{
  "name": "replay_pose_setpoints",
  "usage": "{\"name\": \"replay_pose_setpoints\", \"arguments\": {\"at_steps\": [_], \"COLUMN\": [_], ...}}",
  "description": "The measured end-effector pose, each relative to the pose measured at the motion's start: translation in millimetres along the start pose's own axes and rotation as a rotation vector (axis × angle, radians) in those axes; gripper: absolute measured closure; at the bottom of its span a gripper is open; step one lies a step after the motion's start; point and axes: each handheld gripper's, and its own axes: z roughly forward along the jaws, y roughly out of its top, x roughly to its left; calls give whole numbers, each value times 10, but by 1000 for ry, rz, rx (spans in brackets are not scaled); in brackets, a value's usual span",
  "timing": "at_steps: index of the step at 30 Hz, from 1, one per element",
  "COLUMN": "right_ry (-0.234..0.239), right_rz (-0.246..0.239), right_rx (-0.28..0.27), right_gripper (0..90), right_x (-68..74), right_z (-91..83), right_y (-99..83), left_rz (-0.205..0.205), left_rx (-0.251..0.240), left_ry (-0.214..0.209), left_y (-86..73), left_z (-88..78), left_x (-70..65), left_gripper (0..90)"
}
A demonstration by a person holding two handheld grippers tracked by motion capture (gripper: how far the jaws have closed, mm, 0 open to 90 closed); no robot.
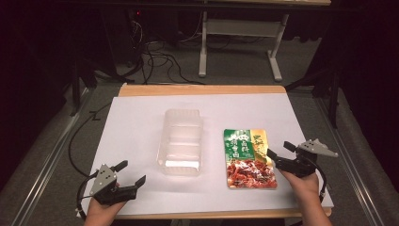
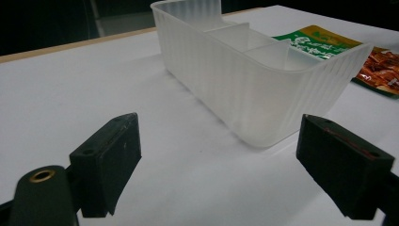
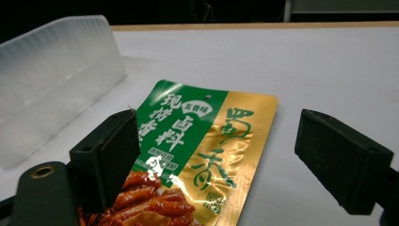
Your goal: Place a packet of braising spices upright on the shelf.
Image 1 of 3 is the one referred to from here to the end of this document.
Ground tangle of black floor cables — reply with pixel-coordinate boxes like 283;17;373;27
124;17;206;86

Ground white metal desk frame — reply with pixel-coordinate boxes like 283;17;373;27
198;9;290;84

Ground person's right hand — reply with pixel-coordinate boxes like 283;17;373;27
278;169;320;202

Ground clear plastic tray container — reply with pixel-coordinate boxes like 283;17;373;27
156;108;205;177

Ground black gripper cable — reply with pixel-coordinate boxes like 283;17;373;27
75;170;100;220
310;156;328;202

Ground white paper sheet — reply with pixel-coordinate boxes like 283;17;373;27
75;92;335;218

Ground black stand legs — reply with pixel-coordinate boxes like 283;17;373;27
69;55;99;118
284;67;343;130

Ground metal floor rail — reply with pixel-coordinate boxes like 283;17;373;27
314;96;388;226
10;87;97;226

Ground green and red snack packet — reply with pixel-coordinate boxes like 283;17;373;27
222;128;279;190

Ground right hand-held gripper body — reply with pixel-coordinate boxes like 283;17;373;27
275;137;340;179

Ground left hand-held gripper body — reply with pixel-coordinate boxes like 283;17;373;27
88;163;138;206

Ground dark computer case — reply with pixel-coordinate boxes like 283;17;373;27
102;8;149;69

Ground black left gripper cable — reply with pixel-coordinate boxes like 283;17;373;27
75;170;100;220

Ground person's left hand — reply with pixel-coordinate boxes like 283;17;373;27
83;183;127;226

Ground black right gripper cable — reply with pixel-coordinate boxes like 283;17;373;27
310;156;328;202

